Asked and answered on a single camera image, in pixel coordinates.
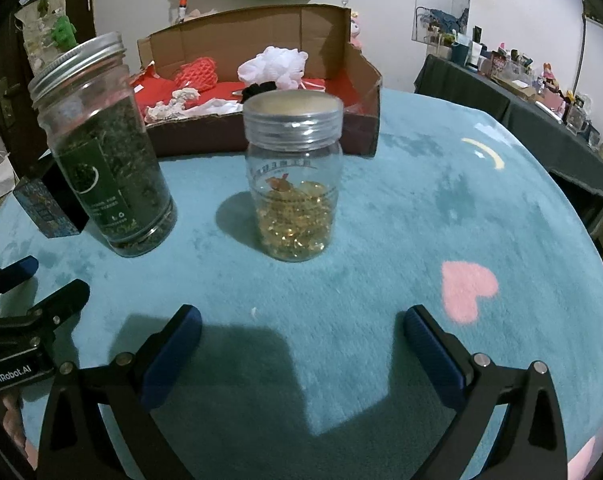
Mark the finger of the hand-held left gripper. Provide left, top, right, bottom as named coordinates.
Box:
left=0, top=255, right=40, bottom=306
left=0, top=280, right=91, bottom=342

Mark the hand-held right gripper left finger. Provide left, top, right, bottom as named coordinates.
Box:
left=36, top=303, right=203, bottom=480

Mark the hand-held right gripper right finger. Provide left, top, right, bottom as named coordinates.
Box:
left=402, top=304, right=568, bottom=480

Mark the grey white crochet scrunchie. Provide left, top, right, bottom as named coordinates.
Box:
left=144, top=87, right=202, bottom=122

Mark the white cloth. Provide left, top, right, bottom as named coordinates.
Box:
left=189, top=99, right=245, bottom=117

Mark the red foam net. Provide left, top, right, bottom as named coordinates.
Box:
left=172, top=56, right=219, bottom=92

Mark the black scrunchie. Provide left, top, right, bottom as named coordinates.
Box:
left=240, top=80, right=278, bottom=102

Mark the white mesh bath loofah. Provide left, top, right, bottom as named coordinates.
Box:
left=238, top=46, right=327, bottom=93

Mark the cardboard box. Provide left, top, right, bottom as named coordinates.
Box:
left=136, top=4, right=383, bottom=159

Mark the person's left hand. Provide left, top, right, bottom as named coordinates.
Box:
left=0, top=392, right=32, bottom=456

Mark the blue patterned box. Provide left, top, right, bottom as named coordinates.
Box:
left=12, top=177, right=82, bottom=238

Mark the large jar of dark leaves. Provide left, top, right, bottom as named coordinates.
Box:
left=28, top=31, right=178, bottom=258

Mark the pink cushion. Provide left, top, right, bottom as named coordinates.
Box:
left=566, top=435, right=602, bottom=480

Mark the dark wooden door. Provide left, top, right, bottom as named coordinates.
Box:
left=0, top=0, right=95, bottom=161

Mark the small jar of gold capsules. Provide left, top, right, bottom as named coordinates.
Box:
left=242, top=91, right=345, bottom=262

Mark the hanging beige organizer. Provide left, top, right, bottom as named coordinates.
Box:
left=24, top=0, right=80, bottom=68

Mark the green toy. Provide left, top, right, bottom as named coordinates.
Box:
left=52, top=15, right=77, bottom=51

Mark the dark side table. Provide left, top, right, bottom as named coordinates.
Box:
left=414, top=54, right=603, bottom=211

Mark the row of cosmetics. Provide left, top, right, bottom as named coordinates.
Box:
left=421, top=25, right=603, bottom=161

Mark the pink plush doll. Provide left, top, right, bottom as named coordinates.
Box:
left=350, top=9, right=365, bottom=51

